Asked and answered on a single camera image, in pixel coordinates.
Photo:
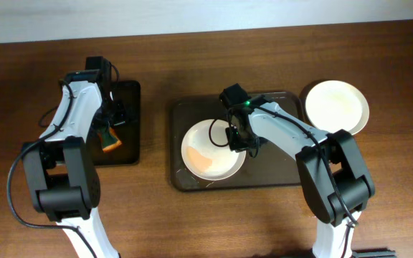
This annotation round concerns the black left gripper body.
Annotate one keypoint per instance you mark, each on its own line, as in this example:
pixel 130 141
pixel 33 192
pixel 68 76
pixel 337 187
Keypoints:
pixel 107 124

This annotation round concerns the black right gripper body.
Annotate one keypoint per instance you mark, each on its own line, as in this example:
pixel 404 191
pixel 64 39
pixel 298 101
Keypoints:
pixel 238 140

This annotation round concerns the orange green sponge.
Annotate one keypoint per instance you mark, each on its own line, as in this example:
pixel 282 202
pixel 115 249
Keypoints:
pixel 108 139

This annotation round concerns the white plate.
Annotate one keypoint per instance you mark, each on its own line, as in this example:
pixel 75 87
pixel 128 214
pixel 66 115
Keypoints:
pixel 203 158
pixel 334 105

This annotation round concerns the white plate top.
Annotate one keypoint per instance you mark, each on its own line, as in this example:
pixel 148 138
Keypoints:
pixel 334 105

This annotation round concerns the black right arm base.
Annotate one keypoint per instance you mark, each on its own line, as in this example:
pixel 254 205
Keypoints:
pixel 375 254

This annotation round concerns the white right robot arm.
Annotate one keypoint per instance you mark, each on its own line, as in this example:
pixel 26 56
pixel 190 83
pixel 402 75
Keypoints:
pixel 335 181

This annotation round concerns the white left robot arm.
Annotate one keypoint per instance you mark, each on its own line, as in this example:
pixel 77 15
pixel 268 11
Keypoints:
pixel 62 180

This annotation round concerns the small black tray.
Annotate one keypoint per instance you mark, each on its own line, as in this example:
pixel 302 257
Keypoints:
pixel 129 134

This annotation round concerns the large brown tray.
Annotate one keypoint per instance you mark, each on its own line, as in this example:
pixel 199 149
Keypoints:
pixel 271 167

